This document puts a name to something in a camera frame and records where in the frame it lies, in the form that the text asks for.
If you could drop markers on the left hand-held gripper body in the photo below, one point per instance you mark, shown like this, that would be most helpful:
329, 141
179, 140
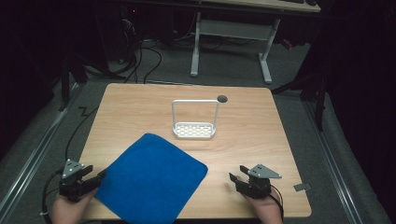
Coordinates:
75, 186

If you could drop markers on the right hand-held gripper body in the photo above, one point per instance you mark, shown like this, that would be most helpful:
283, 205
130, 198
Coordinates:
257, 186

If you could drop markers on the blue cloth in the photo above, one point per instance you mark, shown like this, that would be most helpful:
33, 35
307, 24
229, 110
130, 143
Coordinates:
149, 180

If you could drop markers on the person's right hand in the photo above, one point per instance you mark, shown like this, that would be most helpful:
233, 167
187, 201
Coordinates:
264, 210

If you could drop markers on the person's left hand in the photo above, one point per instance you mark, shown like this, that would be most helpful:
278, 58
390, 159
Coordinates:
67, 211

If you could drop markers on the grey tape strip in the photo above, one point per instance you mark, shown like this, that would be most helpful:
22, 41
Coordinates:
302, 187

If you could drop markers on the dark round table grommet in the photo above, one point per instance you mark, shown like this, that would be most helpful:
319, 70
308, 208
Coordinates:
222, 99

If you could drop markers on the black stand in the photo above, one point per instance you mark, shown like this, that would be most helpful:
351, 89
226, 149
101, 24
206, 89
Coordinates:
311, 90
67, 81

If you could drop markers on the white-framed desk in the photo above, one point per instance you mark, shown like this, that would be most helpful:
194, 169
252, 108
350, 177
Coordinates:
233, 29

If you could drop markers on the metal floor rail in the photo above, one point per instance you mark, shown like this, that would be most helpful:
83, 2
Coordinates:
334, 168
34, 155

